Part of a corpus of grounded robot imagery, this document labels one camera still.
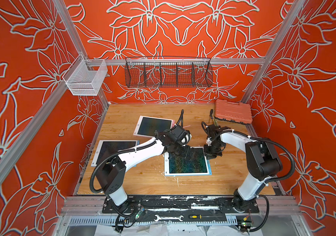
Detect silver combination wrench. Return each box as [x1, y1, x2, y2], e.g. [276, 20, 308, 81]
[154, 214, 184, 222]

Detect blue tablet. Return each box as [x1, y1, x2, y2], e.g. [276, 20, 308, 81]
[164, 147, 212, 176]
[91, 140, 140, 167]

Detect clear plastic wall bin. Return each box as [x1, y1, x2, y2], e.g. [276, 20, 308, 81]
[62, 54, 108, 96]

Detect red plastic tool case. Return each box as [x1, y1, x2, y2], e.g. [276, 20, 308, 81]
[214, 99, 252, 124]

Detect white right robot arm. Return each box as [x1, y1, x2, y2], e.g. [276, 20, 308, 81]
[201, 122, 295, 212]

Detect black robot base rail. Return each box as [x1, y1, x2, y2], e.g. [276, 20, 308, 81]
[101, 194, 260, 214]

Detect white slotted cable duct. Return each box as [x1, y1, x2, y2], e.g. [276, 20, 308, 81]
[67, 215, 238, 227]

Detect black wire wall basket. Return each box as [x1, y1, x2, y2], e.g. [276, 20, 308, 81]
[124, 56, 213, 89]

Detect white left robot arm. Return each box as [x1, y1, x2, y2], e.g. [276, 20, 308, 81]
[89, 109, 195, 206]

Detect yellow handled screwdriver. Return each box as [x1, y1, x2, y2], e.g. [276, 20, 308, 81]
[189, 214, 216, 219]

